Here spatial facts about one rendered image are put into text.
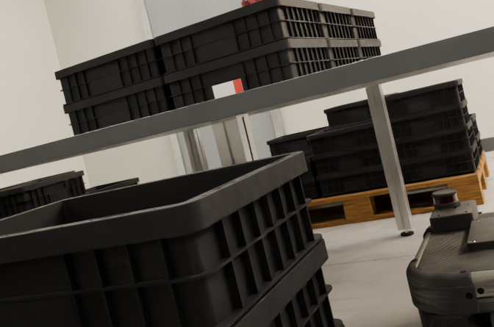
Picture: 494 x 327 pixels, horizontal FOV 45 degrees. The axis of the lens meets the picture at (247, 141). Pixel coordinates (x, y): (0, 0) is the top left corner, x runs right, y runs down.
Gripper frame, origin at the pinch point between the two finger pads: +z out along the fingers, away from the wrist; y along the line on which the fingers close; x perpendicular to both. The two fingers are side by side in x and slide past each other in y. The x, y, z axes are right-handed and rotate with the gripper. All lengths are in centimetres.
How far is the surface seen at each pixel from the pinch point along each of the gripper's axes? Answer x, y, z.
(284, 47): 0.7, 10.5, 9.0
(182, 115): -31, 36, 19
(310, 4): 16.4, -6.1, -1.7
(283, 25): 2.6, 8.5, 3.5
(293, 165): -26, 90, 27
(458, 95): 112, -102, 44
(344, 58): 28.2, -21.1, 15.0
